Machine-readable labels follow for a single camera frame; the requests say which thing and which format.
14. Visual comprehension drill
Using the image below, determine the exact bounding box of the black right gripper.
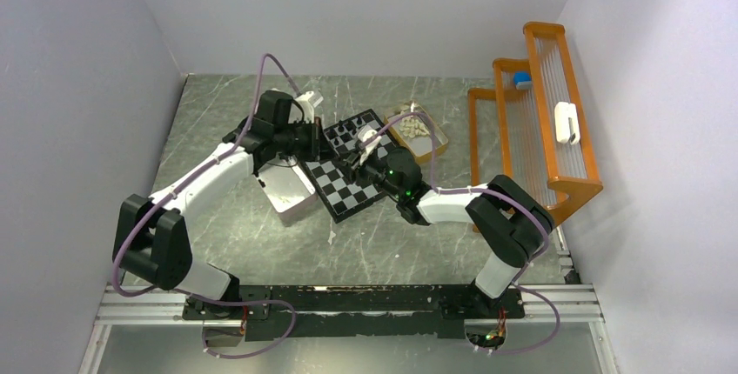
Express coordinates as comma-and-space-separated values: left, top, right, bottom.
332, 147, 403, 199

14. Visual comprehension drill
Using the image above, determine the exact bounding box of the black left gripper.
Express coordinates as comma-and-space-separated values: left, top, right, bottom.
275, 117, 339, 163

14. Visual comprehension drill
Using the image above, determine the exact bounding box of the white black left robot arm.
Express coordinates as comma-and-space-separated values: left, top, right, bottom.
112, 90, 334, 318

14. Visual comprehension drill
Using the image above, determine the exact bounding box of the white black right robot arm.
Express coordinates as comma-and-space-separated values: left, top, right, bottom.
333, 148, 554, 317

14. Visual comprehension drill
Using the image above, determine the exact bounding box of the white chess pieces pile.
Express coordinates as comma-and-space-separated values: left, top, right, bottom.
395, 102, 430, 139

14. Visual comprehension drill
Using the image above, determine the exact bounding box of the black white chessboard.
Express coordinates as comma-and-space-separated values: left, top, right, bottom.
302, 108, 405, 224

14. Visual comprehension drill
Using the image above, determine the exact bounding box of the pink metal tin box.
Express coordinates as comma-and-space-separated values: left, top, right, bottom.
254, 159, 318, 226

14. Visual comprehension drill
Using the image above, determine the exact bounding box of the yellow tray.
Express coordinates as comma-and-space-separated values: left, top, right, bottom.
384, 100, 448, 164

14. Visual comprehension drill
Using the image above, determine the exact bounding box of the orange wooden rack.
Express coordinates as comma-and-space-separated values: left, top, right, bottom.
467, 22, 603, 225

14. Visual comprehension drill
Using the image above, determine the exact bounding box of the blue round object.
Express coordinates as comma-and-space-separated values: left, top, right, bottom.
513, 71, 533, 90

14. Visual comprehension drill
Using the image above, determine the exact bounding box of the white plastic clip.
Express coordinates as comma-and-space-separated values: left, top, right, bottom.
554, 102, 581, 145

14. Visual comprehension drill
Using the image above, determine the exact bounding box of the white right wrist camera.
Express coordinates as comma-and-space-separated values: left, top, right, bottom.
356, 125, 381, 165

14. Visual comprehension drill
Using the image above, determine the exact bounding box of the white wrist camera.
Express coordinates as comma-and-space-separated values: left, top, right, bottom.
290, 90, 324, 123
356, 125, 381, 165

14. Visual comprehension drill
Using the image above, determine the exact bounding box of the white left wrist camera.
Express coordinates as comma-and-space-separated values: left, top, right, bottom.
290, 90, 324, 123

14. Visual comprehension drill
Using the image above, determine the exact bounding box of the black mounting rail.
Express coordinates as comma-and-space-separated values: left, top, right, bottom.
182, 284, 526, 341

